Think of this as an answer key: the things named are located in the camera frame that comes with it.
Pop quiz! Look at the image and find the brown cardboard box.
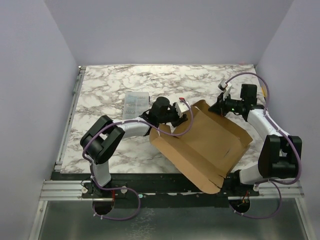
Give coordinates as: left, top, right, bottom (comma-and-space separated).
149, 99, 253, 194

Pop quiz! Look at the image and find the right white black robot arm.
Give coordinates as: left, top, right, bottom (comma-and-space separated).
208, 83, 302, 196

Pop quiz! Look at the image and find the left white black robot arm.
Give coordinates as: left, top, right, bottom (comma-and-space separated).
80, 96, 194, 198

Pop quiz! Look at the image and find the clear plastic screw organizer box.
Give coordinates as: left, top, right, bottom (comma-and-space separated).
122, 91, 150, 120

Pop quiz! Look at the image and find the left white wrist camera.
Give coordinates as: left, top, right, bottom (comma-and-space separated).
174, 97, 190, 118

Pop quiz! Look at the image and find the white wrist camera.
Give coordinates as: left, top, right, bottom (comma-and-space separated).
174, 97, 190, 118
218, 80, 232, 100

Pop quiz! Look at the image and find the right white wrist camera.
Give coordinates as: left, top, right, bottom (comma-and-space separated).
218, 80, 232, 100

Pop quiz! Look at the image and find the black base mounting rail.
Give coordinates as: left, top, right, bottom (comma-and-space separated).
82, 172, 261, 210

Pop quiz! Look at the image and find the aluminium extrusion frame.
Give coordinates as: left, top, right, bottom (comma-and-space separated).
29, 66, 86, 240

